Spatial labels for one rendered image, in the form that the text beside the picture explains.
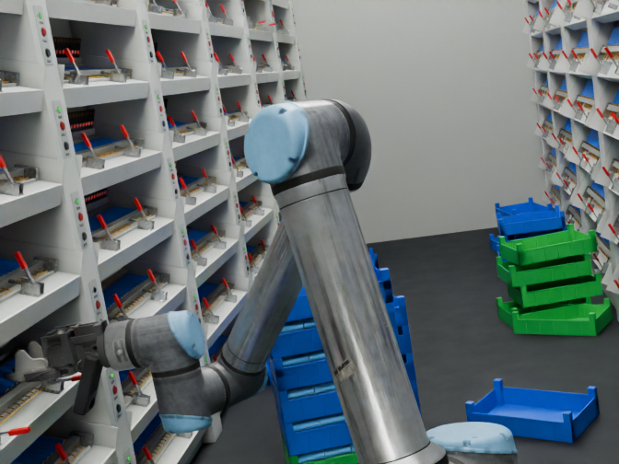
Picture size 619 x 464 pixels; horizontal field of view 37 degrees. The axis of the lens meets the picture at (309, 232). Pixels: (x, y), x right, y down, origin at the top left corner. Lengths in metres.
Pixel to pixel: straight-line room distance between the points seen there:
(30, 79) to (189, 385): 0.73
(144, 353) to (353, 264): 0.50
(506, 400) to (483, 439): 1.28
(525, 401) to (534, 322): 0.69
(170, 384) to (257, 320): 0.19
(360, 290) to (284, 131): 0.26
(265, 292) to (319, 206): 0.33
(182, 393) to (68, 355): 0.23
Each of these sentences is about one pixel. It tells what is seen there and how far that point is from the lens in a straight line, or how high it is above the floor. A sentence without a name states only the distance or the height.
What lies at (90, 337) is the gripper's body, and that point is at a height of 0.62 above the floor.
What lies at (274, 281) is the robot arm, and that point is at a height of 0.68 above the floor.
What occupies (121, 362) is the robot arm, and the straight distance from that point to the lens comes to 1.70.
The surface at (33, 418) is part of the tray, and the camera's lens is 1.78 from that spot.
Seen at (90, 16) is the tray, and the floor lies 1.25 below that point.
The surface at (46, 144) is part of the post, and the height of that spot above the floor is 0.97.
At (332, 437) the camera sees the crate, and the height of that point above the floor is 0.18.
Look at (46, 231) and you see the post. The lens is 2.02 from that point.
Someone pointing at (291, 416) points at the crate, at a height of 0.26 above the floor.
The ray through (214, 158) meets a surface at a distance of 3.32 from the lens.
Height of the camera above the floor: 1.01
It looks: 9 degrees down
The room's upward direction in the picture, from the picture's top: 9 degrees counter-clockwise
